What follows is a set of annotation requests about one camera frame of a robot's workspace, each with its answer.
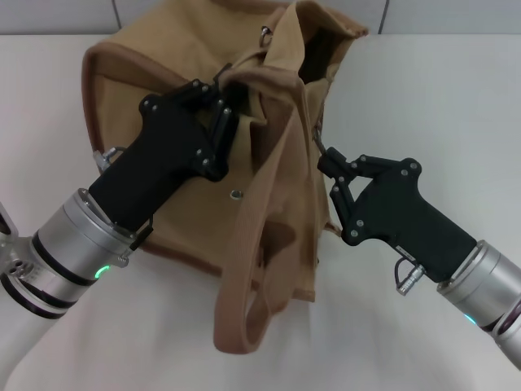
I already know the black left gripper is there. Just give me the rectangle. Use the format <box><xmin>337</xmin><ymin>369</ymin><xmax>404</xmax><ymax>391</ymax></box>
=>
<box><xmin>88</xmin><ymin>64</ymin><xmax>240</xmax><ymax>237</ymax></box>

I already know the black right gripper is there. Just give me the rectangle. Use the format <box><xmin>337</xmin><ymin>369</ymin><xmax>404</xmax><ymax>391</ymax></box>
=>
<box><xmin>318</xmin><ymin>147</ymin><xmax>478</xmax><ymax>283</ymax></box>

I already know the brown zipper pull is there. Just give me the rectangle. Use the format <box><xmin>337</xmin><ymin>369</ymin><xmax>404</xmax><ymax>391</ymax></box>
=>
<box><xmin>310</xmin><ymin>121</ymin><xmax>331</xmax><ymax>159</ymax></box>

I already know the khaki canvas food bag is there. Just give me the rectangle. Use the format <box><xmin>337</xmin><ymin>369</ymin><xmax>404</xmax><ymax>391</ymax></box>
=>
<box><xmin>81</xmin><ymin>0</ymin><xmax>370</xmax><ymax>356</ymax></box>

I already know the silver left connector plug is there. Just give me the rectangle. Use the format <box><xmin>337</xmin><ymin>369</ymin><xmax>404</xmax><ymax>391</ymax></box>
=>
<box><xmin>93</xmin><ymin>146</ymin><xmax>125</xmax><ymax>173</ymax></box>

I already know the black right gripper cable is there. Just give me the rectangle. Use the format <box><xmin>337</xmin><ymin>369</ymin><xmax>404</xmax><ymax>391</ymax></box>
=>
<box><xmin>392</xmin><ymin>257</ymin><xmax>427</xmax><ymax>295</ymax></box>

